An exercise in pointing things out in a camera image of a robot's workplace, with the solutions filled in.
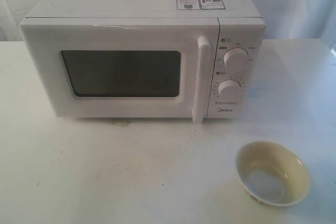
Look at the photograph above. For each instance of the white lower timer knob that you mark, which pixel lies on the white lower timer knob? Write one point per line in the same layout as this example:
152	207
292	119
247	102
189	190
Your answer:
229	89

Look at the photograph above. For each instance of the blue white warning sticker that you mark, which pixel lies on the blue white warning sticker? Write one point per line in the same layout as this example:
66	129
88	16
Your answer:
200	4

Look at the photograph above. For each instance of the white Midea microwave body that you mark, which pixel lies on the white Midea microwave body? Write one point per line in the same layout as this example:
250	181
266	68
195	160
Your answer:
241	26

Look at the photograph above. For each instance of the white microwave door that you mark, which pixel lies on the white microwave door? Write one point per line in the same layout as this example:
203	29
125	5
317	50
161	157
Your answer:
124	67

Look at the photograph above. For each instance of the white plastic control dial knob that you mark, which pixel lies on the white plastic control dial knob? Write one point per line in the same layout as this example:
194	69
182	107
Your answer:
236	59

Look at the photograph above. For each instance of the white ceramic bowl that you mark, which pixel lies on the white ceramic bowl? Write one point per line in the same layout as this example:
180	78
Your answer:
272	174

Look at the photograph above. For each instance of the clear tape patch on table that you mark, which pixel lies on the clear tape patch on table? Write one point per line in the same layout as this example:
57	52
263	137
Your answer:
119	122

